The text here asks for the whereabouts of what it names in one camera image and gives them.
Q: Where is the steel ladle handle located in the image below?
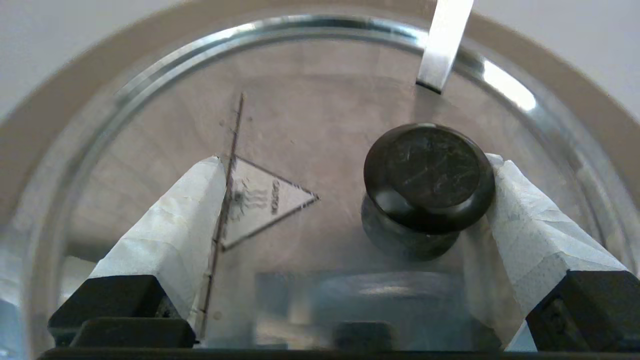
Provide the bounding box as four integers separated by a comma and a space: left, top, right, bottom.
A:
416, 0, 475, 95

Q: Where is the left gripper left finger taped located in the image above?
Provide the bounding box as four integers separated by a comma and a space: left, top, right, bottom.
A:
47, 156, 228, 348

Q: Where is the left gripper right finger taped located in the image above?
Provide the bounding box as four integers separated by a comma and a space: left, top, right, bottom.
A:
462, 152, 640, 352

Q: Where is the hinged steel lid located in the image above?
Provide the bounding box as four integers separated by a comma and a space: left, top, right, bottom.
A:
0, 15, 640, 351

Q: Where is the brown metal well ring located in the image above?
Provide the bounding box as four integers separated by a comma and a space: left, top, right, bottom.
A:
0, 0, 640, 226

